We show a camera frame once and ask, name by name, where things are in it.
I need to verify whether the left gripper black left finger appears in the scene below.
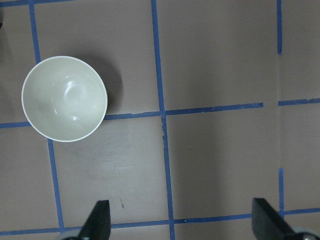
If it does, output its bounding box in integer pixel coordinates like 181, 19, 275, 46
77, 200, 111, 240

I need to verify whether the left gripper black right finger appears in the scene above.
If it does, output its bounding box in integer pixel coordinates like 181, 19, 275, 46
251, 198, 296, 240

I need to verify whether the small white bowl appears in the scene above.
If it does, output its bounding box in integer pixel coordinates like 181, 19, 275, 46
21, 56, 108, 143

